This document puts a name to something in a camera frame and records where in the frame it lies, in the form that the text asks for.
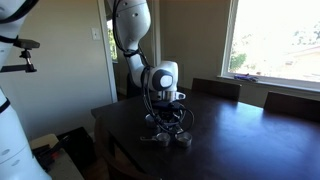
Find blue object on windowsill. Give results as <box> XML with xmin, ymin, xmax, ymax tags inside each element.
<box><xmin>233</xmin><ymin>73</ymin><xmax>260</xmax><ymax>83</ymax></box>

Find white light switch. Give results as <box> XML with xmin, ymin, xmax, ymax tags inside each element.
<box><xmin>91</xmin><ymin>26</ymin><xmax>101</xmax><ymax>42</ymax></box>

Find dark chair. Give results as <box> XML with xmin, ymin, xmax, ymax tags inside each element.
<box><xmin>191</xmin><ymin>77</ymin><xmax>243</xmax><ymax>102</ymax></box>
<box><xmin>263</xmin><ymin>91</ymin><xmax>320</xmax><ymax>123</ymax></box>

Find white window frame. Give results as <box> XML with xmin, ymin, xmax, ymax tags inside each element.
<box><xmin>218</xmin><ymin>0</ymin><xmax>320</xmax><ymax>93</ymax></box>

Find left dark chair back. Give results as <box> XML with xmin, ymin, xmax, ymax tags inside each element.
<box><xmin>191</xmin><ymin>77</ymin><xmax>243</xmax><ymax>102</ymax></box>

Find half cup steel measuring cup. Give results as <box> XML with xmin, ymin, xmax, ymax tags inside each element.
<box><xmin>174</xmin><ymin>131</ymin><xmax>194</xmax><ymax>149</ymax></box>

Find black device with red light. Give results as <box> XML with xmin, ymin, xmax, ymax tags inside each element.
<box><xmin>31</xmin><ymin>134</ymin><xmax>72</xmax><ymax>168</ymax></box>

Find black camera on mount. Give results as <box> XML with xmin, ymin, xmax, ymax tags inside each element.
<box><xmin>0</xmin><ymin>37</ymin><xmax>41</xmax><ymax>74</ymax></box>

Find black bag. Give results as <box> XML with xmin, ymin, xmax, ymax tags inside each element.
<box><xmin>56</xmin><ymin>126</ymin><xmax>98</xmax><ymax>172</ymax></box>

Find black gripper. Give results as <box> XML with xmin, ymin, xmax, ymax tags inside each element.
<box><xmin>154</xmin><ymin>108</ymin><xmax>183</xmax><ymax>135</ymax></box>

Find one cup steel measuring cup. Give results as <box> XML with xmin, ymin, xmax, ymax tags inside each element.
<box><xmin>144</xmin><ymin>113</ymin><xmax>158</xmax><ymax>130</ymax></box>

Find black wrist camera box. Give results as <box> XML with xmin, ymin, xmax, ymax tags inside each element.
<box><xmin>151</xmin><ymin>100</ymin><xmax>185</xmax><ymax>111</ymax></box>

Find right dark chair back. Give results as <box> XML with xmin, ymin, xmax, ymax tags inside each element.
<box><xmin>263</xmin><ymin>91</ymin><xmax>320</xmax><ymax>123</ymax></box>

